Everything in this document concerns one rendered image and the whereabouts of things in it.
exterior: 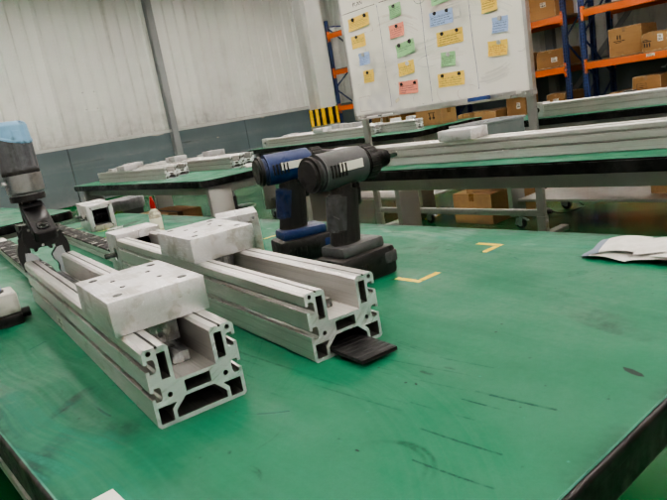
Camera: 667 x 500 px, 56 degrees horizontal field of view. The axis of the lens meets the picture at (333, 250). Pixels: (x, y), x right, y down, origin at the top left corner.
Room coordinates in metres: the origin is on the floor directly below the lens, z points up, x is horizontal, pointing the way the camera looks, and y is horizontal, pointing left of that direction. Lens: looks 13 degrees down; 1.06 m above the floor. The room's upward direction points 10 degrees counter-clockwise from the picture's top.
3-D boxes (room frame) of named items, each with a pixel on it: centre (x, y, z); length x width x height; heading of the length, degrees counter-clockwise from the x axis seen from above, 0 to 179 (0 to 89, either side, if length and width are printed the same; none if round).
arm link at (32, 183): (1.35, 0.63, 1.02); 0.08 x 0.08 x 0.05
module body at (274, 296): (1.05, 0.21, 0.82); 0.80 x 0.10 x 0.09; 32
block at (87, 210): (2.28, 0.84, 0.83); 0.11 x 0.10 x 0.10; 123
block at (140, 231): (1.42, 0.46, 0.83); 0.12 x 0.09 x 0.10; 122
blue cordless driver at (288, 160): (1.24, 0.03, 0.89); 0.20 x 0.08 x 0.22; 111
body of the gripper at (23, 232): (1.36, 0.63, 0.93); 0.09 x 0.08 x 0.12; 32
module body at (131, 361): (0.95, 0.37, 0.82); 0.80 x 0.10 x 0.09; 32
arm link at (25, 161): (1.35, 0.63, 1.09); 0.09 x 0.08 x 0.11; 73
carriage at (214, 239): (1.05, 0.21, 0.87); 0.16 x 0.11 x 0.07; 32
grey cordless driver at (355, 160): (1.03, -0.06, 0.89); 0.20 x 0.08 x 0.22; 128
